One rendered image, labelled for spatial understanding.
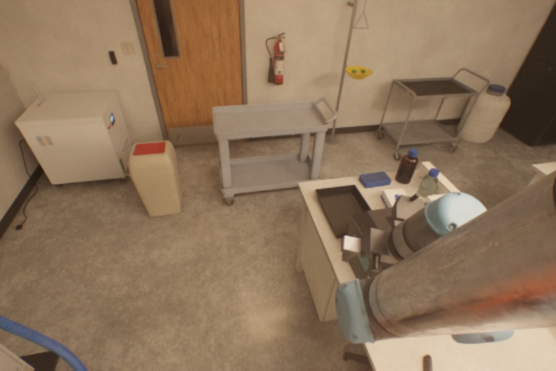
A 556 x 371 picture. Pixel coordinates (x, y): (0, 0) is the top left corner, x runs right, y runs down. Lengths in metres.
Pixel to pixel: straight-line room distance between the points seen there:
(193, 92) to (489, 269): 3.60
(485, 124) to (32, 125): 5.13
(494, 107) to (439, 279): 4.57
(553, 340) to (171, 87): 3.59
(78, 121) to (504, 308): 3.24
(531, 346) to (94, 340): 2.41
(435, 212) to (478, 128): 4.44
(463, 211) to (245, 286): 2.12
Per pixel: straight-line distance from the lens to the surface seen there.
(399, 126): 4.39
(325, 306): 1.97
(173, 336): 2.37
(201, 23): 3.50
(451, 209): 0.46
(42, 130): 3.45
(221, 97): 3.73
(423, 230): 0.49
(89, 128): 3.30
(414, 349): 1.41
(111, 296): 2.68
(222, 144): 2.57
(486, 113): 4.81
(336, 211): 1.75
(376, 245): 0.60
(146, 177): 2.74
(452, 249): 0.24
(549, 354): 1.69
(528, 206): 0.20
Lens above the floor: 2.10
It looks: 40 degrees down
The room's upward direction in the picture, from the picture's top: 3 degrees clockwise
